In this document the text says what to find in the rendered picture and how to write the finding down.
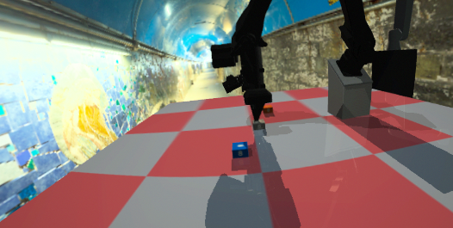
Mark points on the orange block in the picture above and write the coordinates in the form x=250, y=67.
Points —
x=267, y=109

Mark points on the blue block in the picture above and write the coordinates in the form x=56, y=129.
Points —
x=240, y=150

